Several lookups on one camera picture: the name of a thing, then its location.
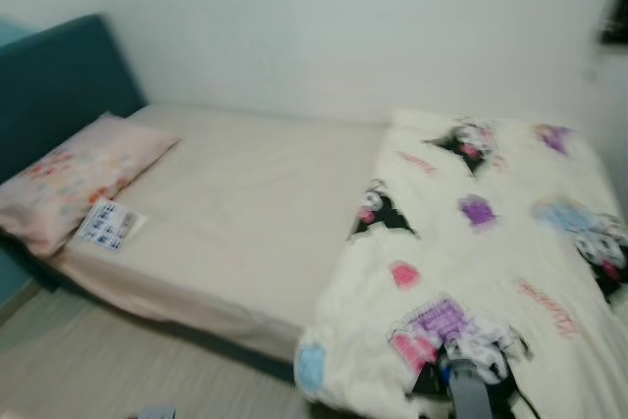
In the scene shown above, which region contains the teal fabric headboard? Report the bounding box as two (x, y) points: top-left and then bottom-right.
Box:
(0, 13), (148, 307)

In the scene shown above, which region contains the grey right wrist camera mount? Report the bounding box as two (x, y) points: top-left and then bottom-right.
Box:
(444, 358), (494, 419)

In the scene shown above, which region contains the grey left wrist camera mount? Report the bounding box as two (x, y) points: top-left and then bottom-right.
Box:
(135, 405), (178, 419)

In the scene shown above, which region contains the pale skirting board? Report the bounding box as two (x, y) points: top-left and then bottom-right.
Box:
(0, 282), (40, 327)

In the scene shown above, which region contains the beige sheeted mattress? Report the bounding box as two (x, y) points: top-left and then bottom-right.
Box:
(44, 103), (393, 361)

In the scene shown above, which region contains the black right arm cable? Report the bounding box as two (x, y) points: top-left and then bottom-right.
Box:
(440, 360), (543, 419)

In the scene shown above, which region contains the cartoon print cream quilt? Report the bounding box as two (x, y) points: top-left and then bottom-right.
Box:
(294, 108), (628, 419)

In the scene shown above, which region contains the white blue-lettered book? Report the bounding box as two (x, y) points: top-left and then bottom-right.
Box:
(76, 199), (148, 253)

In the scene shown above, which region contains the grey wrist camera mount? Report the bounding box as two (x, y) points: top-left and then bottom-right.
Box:
(135, 405), (178, 419)
(444, 358), (494, 419)

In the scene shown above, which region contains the pink patterned pillow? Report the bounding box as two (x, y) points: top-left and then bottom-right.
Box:
(0, 112), (183, 260)

